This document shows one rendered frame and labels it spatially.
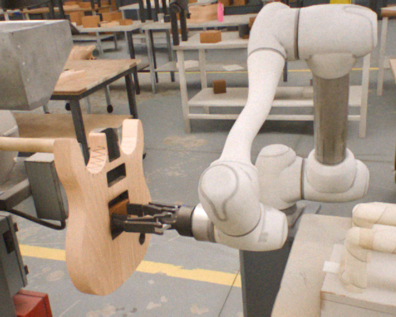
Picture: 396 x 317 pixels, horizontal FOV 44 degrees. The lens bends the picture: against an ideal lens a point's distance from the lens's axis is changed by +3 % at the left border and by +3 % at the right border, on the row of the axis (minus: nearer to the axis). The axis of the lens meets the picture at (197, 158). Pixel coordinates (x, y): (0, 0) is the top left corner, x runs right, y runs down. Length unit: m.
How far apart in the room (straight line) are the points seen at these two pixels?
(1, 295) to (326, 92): 1.14
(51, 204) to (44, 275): 1.54
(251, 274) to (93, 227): 0.93
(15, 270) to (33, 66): 0.91
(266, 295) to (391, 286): 1.11
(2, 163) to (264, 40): 0.75
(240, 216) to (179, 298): 1.73
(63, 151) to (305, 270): 0.61
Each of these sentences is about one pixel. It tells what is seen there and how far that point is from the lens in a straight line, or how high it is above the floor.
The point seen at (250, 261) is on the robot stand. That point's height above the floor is 0.54.
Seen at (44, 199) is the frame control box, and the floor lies 0.99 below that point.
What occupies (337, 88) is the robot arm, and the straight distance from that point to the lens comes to 1.43.
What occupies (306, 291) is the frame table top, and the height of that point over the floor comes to 0.93.
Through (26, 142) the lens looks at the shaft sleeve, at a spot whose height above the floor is 1.26.
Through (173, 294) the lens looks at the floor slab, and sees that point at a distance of 2.66.
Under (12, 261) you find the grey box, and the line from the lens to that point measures 1.71.
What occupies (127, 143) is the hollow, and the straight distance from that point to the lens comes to 1.29.
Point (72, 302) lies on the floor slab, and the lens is 2.77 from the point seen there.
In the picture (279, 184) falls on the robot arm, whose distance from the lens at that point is 1.74.
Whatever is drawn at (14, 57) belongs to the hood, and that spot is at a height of 1.48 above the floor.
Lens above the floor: 1.62
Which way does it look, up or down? 22 degrees down
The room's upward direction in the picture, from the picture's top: 5 degrees counter-clockwise
